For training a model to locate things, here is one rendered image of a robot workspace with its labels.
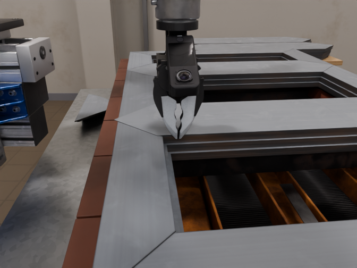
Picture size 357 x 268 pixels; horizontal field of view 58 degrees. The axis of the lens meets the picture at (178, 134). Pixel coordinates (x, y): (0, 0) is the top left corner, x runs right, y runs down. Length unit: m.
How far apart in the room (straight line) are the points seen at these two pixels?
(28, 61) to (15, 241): 0.42
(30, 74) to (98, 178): 0.40
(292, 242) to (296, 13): 3.14
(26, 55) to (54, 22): 2.65
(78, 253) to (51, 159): 0.56
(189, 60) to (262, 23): 2.89
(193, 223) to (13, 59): 0.58
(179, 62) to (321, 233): 0.30
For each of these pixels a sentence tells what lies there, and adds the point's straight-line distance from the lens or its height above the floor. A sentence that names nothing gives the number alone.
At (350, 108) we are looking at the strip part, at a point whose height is 0.86.
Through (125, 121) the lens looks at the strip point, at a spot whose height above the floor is 0.86.
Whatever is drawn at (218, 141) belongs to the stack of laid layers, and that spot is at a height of 0.85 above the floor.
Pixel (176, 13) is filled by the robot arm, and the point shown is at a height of 1.08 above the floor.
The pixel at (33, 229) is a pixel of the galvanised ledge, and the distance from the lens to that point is 0.73.
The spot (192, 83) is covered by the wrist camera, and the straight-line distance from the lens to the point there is 0.47.
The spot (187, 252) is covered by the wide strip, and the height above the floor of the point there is 0.86.
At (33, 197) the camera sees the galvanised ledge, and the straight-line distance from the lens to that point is 0.82.
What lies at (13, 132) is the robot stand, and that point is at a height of 0.77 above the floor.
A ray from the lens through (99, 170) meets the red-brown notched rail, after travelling 0.59.
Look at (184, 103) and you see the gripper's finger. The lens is 0.57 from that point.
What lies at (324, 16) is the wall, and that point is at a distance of 3.55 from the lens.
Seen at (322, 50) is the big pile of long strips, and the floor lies 0.84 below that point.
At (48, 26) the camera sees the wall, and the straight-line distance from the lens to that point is 3.54.
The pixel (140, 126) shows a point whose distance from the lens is 0.66.
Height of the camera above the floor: 1.12
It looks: 25 degrees down
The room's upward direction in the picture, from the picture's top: straight up
